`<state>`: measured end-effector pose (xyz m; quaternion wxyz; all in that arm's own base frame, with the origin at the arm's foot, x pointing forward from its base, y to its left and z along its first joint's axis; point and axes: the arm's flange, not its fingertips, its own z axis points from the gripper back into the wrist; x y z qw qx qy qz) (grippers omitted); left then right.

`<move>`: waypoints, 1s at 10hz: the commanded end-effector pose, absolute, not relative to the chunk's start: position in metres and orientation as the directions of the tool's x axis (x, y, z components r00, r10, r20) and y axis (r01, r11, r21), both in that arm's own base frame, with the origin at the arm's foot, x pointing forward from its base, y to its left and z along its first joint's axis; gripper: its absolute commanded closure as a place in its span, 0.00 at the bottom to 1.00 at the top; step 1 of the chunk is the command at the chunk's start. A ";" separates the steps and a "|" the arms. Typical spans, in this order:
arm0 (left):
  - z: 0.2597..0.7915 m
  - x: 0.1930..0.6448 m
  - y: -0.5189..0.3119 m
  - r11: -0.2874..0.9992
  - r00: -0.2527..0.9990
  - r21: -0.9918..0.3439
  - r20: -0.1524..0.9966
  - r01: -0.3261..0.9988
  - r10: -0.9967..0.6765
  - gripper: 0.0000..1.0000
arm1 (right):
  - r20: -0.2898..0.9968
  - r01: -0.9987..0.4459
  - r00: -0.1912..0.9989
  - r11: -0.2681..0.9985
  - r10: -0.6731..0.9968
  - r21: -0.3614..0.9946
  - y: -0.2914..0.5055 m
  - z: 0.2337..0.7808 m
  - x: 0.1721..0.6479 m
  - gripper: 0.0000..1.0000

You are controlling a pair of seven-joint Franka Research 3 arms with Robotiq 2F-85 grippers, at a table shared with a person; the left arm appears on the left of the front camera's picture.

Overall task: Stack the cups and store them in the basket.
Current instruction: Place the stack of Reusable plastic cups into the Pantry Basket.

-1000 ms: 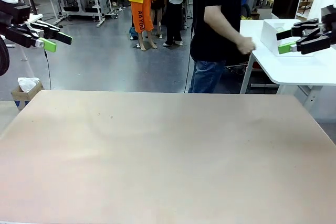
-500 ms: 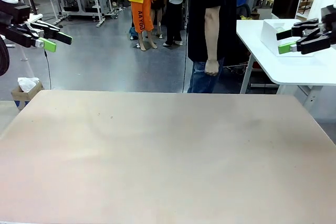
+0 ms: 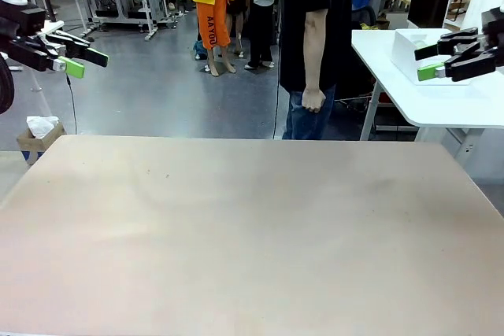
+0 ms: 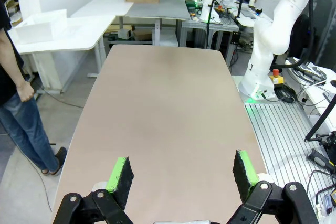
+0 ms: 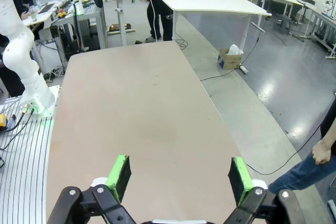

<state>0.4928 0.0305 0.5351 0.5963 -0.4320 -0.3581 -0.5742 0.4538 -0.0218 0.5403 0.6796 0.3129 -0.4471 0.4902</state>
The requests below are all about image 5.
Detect seated person in dark clothes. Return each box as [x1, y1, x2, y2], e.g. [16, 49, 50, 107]
[12, 0, 36, 28]

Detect slotted aluminium base plate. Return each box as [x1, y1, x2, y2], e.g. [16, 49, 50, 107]
[0, 84, 61, 224]

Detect long black floor cable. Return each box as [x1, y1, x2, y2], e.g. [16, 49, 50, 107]
[245, 124, 323, 176]

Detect small white robot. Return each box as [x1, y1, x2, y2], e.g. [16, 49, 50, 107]
[323, 0, 336, 19]

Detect white table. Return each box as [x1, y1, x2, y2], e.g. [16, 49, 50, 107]
[158, 0, 273, 49]

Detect black base cable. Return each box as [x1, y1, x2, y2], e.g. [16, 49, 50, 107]
[0, 104, 37, 154]

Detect coiled black cable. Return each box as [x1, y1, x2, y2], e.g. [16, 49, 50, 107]
[174, 34, 189, 51]

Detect person's black T-shirt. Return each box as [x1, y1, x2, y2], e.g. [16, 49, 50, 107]
[319, 99, 336, 141]

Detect white crumpled bag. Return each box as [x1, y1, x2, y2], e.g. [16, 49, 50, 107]
[227, 44, 244, 56]

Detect brown floor box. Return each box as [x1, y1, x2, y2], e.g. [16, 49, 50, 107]
[108, 23, 132, 33]

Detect grey stool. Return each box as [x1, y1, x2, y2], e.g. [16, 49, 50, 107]
[272, 13, 292, 35]

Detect cluttered desk with laptop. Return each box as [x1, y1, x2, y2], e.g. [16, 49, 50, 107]
[25, 0, 69, 27]

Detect person's blue jeans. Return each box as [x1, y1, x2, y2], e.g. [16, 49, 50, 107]
[267, 154, 336, 196]

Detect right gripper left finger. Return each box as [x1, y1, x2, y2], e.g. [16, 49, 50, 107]
[46, 154, 137, 224]

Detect white standing desk post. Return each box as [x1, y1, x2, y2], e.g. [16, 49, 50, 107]
[104, 0, 148, 48]

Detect person's left forearm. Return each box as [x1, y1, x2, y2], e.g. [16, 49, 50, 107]
[324, 128, 336, 147]

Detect aluminium frame table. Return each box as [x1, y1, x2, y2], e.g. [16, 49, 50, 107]
[49, 5, 109, 77]

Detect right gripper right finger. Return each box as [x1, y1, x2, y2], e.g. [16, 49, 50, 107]
[223, 156, 309, 224]

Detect person's left hand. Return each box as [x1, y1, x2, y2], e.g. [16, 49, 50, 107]
[311, 138, 333, 166]

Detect cardboard box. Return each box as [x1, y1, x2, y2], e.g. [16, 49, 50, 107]
[216, 47, 245, 70]

